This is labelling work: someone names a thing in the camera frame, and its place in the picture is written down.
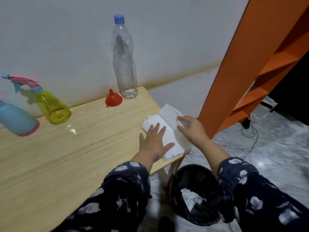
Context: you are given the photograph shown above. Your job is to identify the orange wooden shelf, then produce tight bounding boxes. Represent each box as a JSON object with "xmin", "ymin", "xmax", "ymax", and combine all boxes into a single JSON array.
[{"xmin": 198, "ymin": 0, "xmax": 309, "ymax": 140}]

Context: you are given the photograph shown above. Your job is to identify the crumpled white tissue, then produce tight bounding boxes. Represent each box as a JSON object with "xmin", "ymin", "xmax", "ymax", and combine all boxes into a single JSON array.
[{"xmin": 181, "ymin": 188, "xmax": 207, "ymax": 212}]

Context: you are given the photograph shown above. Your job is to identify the white power strip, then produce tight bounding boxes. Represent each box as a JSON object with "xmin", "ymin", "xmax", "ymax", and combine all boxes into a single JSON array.
[{"xmin": 261, "ymin": 96, "xmax": 278, "ymax": 112}]

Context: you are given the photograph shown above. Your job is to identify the black trash bin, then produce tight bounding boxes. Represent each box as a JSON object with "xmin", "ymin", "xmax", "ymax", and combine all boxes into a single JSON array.
[{"xmin": 170, "ymin": 164, "xmax": 221, "ymax": 227}]

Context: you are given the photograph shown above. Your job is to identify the red plastic funnel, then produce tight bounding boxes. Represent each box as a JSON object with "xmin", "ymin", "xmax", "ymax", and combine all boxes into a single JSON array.
[{"xmin": 105, "ymin": 89, "xmax": 123, "ymax": 108}]

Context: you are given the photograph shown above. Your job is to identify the person's right forearm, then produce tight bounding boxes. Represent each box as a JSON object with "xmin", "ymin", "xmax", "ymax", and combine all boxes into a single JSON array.
[{"xmin": 198, "ymin": 138, "xmax": 309, "ymax": 232}]

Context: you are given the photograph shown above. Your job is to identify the black cable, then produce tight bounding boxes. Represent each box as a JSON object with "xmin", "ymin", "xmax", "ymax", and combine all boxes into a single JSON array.
[{"xmin": 241, "ymin": 114, "xmax": 259, "ymax": 158}]

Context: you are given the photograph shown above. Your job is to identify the person's left hand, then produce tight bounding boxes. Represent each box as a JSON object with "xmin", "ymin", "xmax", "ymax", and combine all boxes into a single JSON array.
[{"xmin": 139, "ymin": 123, "xmax": 175, "ymax": 162}]

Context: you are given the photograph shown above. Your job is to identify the white paper sheet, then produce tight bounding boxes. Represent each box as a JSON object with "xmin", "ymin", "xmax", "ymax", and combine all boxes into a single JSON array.
[{"xmin": 141, "ymin": 103, "xmax": 192, "ymax": 162}]

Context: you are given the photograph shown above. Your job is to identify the person's left forearm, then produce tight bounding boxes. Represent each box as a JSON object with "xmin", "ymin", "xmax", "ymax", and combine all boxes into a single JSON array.
[{"xmin": 52, "ymin": 149, "xmax": 155, "ymax": 232}]

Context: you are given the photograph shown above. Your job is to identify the wooden table legs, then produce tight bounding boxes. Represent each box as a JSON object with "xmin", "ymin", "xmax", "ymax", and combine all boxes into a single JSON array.
[{"xmin": 164, "ymin": 154, "xmax": 188, "ymax": 194}]

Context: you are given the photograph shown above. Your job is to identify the clear plastic bottle blue cap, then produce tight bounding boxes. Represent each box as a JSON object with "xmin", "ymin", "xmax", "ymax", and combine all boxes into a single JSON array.
[{"xmin": 111, "ymin": 14, "xmax": 139, "ymax": 99}]

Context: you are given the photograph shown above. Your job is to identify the person's right hand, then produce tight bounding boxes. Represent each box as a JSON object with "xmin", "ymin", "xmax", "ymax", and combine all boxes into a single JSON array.
[{"xmin": 177, "ymin": 115, "xmax": 211, "ymax": 149}]

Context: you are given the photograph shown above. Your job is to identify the yellow spray bottle pink trigger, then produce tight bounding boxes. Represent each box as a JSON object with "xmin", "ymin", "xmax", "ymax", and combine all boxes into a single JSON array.
[{"xmin": 2, "ymin": 74, "xmax": 72, "ymax": 125}]

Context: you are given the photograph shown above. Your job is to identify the blue spray bottle pink base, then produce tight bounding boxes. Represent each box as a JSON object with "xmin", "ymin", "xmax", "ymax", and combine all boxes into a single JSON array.
[{"xmin": 0, "ymin": 94, "xmax": 40, "ymax": 137}]

